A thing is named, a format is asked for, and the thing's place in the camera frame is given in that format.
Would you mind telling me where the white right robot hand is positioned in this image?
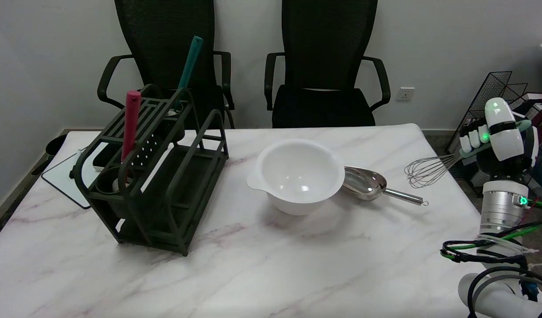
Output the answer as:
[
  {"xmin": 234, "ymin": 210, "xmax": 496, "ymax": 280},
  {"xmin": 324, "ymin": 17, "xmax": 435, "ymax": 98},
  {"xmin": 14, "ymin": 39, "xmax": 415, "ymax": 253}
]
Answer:
[{"xmin": 459, "ymin": 98, "xmax": 539, "ymax": 175}]

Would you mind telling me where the wire whisk with green handle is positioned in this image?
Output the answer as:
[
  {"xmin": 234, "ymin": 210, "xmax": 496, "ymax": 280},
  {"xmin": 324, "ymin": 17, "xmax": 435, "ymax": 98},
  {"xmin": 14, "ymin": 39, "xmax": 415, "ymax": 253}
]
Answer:
[{"xmin": 404, "ymin": 119, "xmax": 532, "ymax": 189}]

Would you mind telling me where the white mixing bowl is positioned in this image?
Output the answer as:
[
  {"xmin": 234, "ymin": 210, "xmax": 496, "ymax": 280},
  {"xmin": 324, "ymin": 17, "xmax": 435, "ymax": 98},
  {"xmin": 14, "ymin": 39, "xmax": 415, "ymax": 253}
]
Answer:
[{"xmin": 246, "ymin": 139, "xmax": 346, "ymax": 216}]

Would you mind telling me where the steel scoop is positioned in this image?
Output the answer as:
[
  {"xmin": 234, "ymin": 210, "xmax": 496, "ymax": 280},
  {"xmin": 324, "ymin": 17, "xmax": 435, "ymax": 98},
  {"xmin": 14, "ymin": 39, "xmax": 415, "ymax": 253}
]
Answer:
[{"xmin": 343, "ymin": 166, "xmax": 429, "ymax": 207}]

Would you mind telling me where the black mesh office chair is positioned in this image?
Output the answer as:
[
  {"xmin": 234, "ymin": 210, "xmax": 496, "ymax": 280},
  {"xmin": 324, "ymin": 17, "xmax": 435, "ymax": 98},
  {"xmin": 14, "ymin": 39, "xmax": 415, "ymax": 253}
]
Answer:
[
  {"xmin": 97, "ymin": 0, "xmax": 235, "ymax": 129},
  {"xmin": 264, "ymin": 0, "xmax": 391, "ymax": 129}
]

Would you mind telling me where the dark green dish rack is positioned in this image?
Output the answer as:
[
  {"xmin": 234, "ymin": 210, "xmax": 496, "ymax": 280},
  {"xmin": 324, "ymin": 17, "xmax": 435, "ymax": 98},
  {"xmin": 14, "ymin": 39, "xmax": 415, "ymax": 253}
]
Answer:
[{"xmin": 69, "ymin": 84, "xmax": 230, "ymax": 257}]

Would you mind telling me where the white board with black edge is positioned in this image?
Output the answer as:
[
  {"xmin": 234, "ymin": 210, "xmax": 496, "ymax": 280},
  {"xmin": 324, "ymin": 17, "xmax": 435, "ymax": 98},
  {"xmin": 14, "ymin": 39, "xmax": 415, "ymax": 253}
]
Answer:
[{"xmin": 41, "ymin": 140, "xmax": 110, "ymax": 210}]

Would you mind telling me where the black round bin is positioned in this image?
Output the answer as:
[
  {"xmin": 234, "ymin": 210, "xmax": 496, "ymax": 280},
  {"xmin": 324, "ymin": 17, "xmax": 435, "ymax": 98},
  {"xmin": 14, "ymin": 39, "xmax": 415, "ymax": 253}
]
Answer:
[{"xmin": 45, "ymin": 134, "xmax": 68, "ymax": 160}]

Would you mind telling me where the black wire rack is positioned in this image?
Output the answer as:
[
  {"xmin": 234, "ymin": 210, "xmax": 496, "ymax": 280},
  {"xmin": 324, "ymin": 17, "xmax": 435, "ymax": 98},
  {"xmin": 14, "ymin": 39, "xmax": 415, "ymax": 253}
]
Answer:
[{"xmin": 446, "ymin": 71, "xmax": 542, "ymax": 198}]

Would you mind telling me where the green cable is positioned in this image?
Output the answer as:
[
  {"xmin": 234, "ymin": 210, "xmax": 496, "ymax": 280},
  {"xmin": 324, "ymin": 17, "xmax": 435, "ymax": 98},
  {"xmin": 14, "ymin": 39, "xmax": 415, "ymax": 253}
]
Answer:
[{"xmin": 443, "ymin": 200, "xmax": 542, "ymax": 259}]

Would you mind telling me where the black cable loop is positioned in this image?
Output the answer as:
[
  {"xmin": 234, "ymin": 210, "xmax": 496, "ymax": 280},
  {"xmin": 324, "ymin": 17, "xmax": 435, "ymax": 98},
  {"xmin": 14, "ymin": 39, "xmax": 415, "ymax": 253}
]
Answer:
[{"xmin": 440, "ymin": 238, "xmax": 542, "ymax": 318}]

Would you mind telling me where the teal utensil handle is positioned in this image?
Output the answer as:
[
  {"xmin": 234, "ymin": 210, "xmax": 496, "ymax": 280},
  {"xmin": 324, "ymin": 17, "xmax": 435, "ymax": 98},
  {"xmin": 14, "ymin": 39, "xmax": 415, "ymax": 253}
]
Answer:
[{"xmin": 173, "ymin": 36, "xmax": 204, "ymax": 111}]

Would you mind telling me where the pink utensil handle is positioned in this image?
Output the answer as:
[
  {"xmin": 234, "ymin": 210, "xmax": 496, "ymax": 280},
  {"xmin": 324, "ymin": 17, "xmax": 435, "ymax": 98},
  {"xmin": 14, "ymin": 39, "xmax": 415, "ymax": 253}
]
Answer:
[{"xmin": 121, "ymin": 90, "xmax": 142, "ymax": 163}]

